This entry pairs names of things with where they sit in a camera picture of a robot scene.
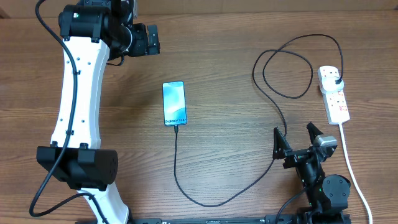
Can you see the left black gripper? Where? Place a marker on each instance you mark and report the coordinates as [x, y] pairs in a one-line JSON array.
[[142, 48]]

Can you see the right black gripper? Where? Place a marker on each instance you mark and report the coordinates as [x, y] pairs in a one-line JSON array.
[[281, 150]]

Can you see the Galaxy S24 smartphone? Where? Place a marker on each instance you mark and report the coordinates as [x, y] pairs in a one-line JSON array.
[[174, 102]]

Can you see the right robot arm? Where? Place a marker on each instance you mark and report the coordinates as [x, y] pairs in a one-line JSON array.
[[327, 194]]

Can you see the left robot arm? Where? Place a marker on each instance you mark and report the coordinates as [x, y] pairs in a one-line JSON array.
[[93, 35]]

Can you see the white charger plug adapter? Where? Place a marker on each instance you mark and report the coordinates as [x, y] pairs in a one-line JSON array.
[[331, 84]]

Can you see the white power strip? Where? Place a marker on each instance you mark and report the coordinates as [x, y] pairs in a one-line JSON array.
[[335, 102]]

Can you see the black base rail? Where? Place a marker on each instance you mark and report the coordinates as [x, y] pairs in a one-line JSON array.
[[217, 220]]

